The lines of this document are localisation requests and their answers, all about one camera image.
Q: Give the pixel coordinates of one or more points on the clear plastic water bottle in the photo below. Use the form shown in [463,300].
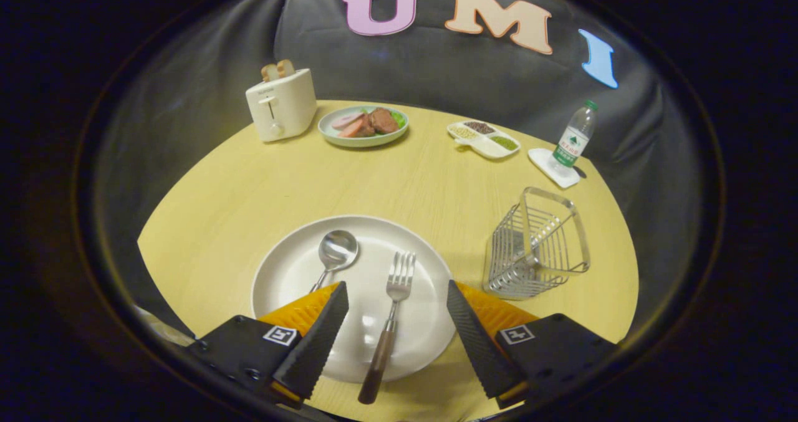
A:
[572,141]

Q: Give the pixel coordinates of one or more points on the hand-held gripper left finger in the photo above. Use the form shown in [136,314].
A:
[315,344]

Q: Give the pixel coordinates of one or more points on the white square coaster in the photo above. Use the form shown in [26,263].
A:
[542,161]

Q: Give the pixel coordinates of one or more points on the brown meat slice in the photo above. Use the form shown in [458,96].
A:
[383,121]

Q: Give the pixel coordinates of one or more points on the pink ham slice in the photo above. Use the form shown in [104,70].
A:
[346,120]

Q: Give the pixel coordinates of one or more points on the toasted bread slice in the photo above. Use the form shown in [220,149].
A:
[285,67]
[269,71]

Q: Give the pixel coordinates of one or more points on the green plate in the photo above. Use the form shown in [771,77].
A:
[361,140]

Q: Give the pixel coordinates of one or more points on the small dark round disc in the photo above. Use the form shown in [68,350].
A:
[580,172]

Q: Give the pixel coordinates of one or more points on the white toaster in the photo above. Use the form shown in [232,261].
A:
[283,107]

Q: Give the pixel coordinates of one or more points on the white divided grain dish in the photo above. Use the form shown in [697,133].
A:
[492,148]

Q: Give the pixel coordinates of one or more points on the red sausage slice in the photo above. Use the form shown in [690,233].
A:
[353,129]

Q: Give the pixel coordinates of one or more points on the large white plate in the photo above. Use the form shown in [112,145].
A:
[293,278]

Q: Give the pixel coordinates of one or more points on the green lettuce leaf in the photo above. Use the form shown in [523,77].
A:
[399,119]

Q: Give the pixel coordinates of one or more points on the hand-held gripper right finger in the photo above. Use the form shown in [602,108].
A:
[480,347]

